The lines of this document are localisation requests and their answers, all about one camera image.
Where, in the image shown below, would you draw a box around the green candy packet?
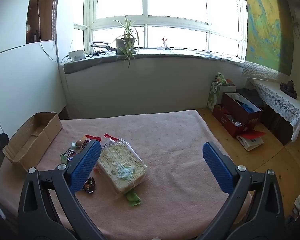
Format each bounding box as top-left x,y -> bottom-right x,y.
125,189 -> 142,207

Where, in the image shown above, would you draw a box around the potted spider plant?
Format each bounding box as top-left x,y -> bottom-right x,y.
112,15 -> 140,68

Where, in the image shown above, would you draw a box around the landscape wall scroll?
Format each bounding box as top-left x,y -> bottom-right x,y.
241,0 -> 294,82

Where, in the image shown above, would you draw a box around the pink blanket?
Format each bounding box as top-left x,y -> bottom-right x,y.
0,109 -> 253,240

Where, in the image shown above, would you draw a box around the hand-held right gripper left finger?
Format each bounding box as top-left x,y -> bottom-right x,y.
17,140 -> 105,240

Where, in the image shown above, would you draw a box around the white wardrobe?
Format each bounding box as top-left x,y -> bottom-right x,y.
0,0 -> 67,135

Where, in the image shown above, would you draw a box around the ring light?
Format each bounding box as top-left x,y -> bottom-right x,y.
89,41 -> 115,52

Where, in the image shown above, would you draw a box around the red-edged clear snack packet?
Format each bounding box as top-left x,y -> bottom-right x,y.
104,133 -> 122,147

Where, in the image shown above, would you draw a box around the white lace cloth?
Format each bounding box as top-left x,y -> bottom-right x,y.
247,77 -> 300,142

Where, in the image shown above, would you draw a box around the white framed window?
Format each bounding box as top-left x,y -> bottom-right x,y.
74,0 -> 248,60

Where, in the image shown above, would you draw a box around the red cardboard box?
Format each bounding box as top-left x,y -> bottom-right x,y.
212,92 -> 263,138

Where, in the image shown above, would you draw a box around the wooden shelf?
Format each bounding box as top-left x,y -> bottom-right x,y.
26,0 -> 59,44

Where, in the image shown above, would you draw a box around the white hanging cable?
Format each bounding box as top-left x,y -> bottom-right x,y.
35,0 -> 73,64

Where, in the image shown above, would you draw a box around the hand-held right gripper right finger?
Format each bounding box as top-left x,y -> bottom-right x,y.
197,141 -> 285,240

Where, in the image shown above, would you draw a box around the dark brown candy wrapper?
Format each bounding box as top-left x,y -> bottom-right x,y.
82,177 -> 97,193

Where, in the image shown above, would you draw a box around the brown cardboard box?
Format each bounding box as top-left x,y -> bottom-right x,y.
2,112 -> 63,172

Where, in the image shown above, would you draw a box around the clear-wrapped cracker pack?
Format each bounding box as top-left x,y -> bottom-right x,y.
96,140 -> 148,194

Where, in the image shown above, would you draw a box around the small white figurine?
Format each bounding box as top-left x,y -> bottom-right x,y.
157,37 -> 171,51

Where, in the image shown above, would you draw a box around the grey window sill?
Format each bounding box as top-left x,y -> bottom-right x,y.
64,49 -> 245,75

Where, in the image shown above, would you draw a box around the black patterned snack packet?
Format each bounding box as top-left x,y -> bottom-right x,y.
61,149 -> 77,158

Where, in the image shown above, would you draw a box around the open book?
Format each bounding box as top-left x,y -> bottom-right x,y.
236,130 -> 265,152

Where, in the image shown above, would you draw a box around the dark teapot ornament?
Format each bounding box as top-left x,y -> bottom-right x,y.
280,80 -> 298,99

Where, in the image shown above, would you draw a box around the white power box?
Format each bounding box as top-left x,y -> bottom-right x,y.
68,50 -> 86,61

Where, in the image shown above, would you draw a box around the red envelope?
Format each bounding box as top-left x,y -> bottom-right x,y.
240,129 -> 266,139

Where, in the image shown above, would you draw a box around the scattered paper scraps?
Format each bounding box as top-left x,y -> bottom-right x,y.
286,195 -> 300,224

